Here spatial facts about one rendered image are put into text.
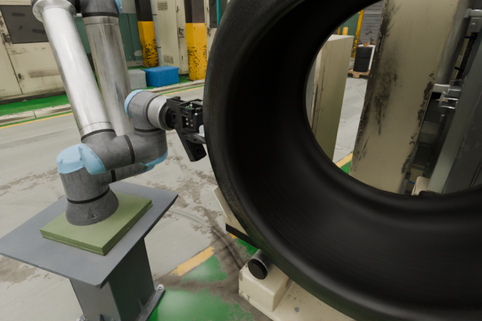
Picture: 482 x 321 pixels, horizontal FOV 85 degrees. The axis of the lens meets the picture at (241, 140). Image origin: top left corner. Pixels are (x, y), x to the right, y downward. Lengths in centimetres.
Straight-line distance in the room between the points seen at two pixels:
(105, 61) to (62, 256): 70
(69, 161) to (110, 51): 41
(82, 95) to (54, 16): 27
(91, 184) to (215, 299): 90
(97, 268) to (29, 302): 91
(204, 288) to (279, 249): 122
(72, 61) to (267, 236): 72
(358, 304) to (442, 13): 54
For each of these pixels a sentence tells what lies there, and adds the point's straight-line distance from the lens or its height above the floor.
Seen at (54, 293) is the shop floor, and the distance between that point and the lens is 193.
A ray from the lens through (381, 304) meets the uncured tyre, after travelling 47.
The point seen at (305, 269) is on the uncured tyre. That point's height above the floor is 99.
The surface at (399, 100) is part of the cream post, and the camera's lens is 70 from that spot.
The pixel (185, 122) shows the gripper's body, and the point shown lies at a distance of 66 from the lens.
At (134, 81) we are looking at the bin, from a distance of 577.
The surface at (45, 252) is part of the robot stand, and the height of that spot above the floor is 60.
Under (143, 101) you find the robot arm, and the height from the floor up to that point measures 115.
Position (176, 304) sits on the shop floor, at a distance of 165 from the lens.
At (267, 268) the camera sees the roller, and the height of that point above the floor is 91.
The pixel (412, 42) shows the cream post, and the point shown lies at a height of 131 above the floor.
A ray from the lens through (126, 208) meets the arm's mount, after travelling 123.
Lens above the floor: 136
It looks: 25 degrees down
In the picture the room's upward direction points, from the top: straight up
